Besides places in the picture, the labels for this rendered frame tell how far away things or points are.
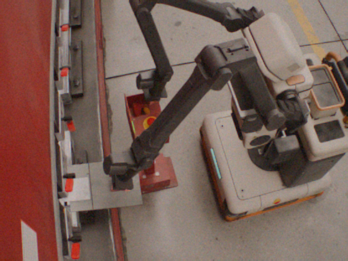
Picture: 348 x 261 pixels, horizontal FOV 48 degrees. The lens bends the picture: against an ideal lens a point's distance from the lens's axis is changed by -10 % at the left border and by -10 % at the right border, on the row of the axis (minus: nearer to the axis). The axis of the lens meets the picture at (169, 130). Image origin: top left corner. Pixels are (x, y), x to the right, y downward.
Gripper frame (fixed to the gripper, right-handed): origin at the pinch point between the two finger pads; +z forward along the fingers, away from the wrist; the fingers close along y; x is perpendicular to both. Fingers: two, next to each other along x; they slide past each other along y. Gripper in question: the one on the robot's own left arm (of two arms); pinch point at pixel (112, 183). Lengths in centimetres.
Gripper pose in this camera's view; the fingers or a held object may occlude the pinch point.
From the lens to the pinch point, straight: 152.3
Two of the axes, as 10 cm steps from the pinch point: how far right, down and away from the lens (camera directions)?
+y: 1.5, 8.9, -4.2
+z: -5.1, 4.4, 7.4
